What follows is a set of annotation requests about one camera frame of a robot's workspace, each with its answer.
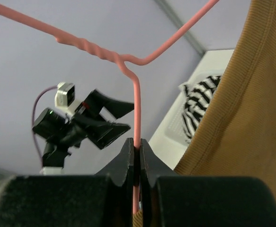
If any pink hanger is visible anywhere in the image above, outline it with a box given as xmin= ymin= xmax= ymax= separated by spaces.
xmin=0 ymin=0 xmax=220 ymax=215

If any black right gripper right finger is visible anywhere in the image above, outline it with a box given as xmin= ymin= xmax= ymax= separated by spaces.
xmin=140 ymin=139 xmax=177 ymax=187

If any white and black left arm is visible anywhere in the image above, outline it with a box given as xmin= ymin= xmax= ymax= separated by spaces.
xmin=32 ymin=87 xmax=134 ymax=175

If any white plastic basket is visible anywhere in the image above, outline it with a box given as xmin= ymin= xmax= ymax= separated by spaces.
xmin=149 ymin=49 xmax=234 ymax=169

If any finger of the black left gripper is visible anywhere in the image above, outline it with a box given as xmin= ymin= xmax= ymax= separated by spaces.
xmin=83 ymin=89 xmax=134 ymax=119
xmin=85 ymin=122 xmax=131 ymax=149

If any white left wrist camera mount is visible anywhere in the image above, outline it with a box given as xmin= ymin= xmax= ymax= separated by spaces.
xmin=54 ymin=82 xmax=81 ymax=116

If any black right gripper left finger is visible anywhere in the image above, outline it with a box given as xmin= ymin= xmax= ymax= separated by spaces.
xmin=95 ymin=138 xmax=134 ymax=186

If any black white striped tank top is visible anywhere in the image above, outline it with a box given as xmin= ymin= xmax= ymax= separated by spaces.
xmin=179 ymin=75 xmax=222 ymax=144

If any mustard brown tank top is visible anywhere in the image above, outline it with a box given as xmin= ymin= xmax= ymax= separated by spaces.
xmin=134 ymin=0 xmax=276 ymax=227

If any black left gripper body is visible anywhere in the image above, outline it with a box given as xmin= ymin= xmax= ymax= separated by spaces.
xmin=32 ymin=107 xmax=89 ymax=148

